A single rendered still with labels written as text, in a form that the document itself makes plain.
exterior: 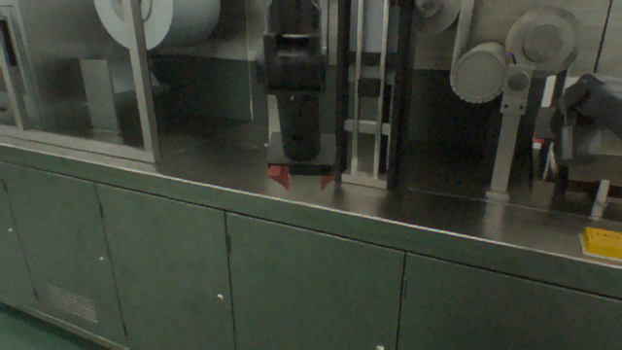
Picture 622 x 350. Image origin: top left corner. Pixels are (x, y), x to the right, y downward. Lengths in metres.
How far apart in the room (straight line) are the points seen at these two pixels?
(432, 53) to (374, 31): 0.44
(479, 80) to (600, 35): 0.43
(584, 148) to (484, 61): 0.37
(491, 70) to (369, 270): 0.55
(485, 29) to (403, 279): 0.79
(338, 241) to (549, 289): 0.44
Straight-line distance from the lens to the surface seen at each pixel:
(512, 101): 1.04
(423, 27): 1.12
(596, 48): 1.44
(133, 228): 1.45
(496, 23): 1.42
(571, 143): 0.84
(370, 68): 1.05
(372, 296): 1.07
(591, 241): 0.94
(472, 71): 1.10
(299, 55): 0.51
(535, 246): 0.92
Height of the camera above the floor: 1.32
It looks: 22 degrees down
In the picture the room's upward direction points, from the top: straight up
